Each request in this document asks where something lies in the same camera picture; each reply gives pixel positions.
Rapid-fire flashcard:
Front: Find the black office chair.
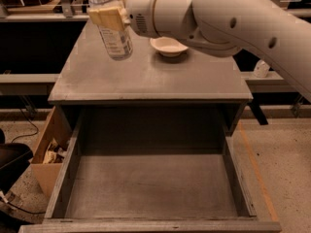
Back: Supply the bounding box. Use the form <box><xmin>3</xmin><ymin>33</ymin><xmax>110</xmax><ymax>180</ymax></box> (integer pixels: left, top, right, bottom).
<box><xmin>0</xmin><ymin>129</ymin><xmax>33</xmax><ymax>194</ymax></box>

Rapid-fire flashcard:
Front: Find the cardboard box with scraps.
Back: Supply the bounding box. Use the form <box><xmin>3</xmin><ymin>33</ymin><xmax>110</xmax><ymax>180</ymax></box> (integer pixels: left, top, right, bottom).
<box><xmin>31</xmin><ymin>107</ymin><xmax>72</xmax><ymax>198</ymax></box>

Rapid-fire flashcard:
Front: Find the grey wooden cabinet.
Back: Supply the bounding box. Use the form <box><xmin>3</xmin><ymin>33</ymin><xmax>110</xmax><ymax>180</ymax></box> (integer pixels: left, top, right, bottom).
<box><xmin>47</xmin><ymin>14</ymin><xmax>254</xmax><ymax>138</ymax></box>

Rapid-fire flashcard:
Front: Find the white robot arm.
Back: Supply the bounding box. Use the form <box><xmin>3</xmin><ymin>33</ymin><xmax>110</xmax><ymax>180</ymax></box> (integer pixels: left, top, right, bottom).
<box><xmin>87</xmin><ymin>0</ymin><xmax>311</xmax><ymax>100</ymax></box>

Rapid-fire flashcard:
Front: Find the black floor cable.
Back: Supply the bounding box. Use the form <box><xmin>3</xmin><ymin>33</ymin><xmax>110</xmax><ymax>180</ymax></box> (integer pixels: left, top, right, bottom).
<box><xmin>10</xmin><ymin>107</ymin><xmax>40</xmax><ymax>144</ymax></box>

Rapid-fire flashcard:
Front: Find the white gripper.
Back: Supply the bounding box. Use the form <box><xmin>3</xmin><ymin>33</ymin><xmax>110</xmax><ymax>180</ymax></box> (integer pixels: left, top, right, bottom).
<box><xmin>87</xmin><ymin>0</ymin><xmax>158</xmax><ymax>38</ymax></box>

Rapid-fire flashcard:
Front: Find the clear plastic water bottle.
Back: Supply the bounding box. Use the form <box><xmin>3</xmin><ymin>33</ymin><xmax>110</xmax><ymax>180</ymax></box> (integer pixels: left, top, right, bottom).
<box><xmin>87</xmin><ymin>0</ymin><xmax>132</xmax><ymax>60</ymax></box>

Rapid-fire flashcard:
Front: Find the open grey top drawer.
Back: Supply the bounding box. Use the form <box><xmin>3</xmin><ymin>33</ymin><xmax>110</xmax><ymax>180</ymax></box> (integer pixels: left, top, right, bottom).
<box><xmin>18</xmin><ymin>107</ymin><xmax>281</xmax><ymax>233</ymax></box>

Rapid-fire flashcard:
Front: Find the white paper bowl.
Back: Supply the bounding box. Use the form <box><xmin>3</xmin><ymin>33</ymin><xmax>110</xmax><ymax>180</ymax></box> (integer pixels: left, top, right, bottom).
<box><xmin>150</xmin><ymin>37</ymin><xmax>188</xmax><ymax>57</ymax></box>

